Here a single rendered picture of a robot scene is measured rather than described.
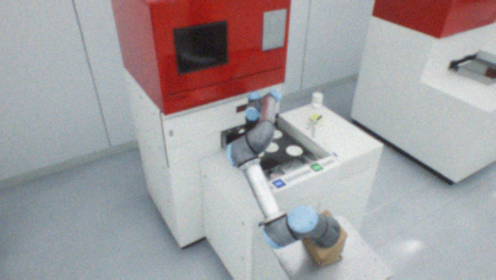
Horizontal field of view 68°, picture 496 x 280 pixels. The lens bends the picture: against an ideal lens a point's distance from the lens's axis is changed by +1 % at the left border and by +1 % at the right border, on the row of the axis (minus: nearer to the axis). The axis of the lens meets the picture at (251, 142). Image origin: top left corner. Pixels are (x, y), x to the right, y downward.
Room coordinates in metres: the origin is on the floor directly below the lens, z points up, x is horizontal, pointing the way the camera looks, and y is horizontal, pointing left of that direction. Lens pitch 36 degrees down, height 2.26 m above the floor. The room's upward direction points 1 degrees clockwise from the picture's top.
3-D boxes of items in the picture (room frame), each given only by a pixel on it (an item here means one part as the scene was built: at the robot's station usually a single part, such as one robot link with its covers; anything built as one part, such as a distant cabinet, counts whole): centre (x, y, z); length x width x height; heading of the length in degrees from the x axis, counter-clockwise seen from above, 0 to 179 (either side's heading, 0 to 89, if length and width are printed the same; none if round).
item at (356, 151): (2.00, -0.50, 0.89); 0.62 x 0.35 x 0.14; 33
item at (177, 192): (2.24, 0.35, 0.41); 0.82 x 0.71 x 0.82; 123
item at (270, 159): (1.87, -0.12, 0.90); 0.34 x 0.34 x 0.01; 33
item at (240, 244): (1.82, -0.24, 0.41); 0.97 x 0.64 x 0.82; 123
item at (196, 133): (1.95, 0.16, 1.02); 0.82 x 0.03 x 0.40; 123
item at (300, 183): (1.53, -0.26, 0.89); 0.55 x 0.09 x 0.14; 123
